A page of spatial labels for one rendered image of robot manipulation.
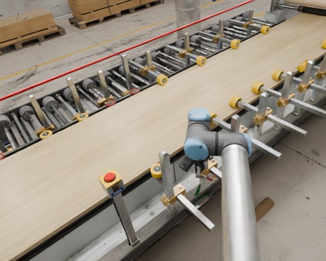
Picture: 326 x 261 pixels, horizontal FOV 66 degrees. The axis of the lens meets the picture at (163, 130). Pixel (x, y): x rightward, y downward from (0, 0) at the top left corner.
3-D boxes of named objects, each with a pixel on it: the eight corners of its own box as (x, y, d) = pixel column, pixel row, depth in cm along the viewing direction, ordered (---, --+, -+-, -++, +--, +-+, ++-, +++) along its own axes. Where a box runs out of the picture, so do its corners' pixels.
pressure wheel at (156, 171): (166, 175, 149) (164, 162, 141) (166, 186, 143) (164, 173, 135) (153, 175, 150) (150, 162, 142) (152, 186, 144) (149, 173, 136)
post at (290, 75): (279, 130, 184) (295, 71, 153) (277, 132, 182) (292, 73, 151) (275, 128, 186) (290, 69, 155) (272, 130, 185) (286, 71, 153)
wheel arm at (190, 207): (215, 229, 120) (215, 224, 117) (209, 233, 119) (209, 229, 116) (159, 176, 148) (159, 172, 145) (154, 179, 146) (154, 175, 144)
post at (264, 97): (257, 151, 176) (269, 92, 145) (254, 154, 174) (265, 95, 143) (253, 148, 178) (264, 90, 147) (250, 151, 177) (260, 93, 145)
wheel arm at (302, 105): (328, 116, 154) (330, 111, 151) (325, 118, 152) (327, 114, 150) (258, 87, 186) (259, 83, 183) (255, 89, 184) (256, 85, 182)
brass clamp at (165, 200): (186, 194, 137) (186, 189, 133) (167, 209, 131) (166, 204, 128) (179, 187, 141) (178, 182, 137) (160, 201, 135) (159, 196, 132)
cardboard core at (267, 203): (275, 201, 207) (251, 223, 195) (272, 206, 213) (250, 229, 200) (266, 195, 213) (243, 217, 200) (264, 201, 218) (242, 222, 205)
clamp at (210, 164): (217, 168, 146) (218, 161, 143) (201, 180, 141) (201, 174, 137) (210, 162, 150) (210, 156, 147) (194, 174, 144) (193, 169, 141)
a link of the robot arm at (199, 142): (215, 145, 86) (216, 122, 95) (181, 143, 88) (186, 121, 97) (214, 163, 92) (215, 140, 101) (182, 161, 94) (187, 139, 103)
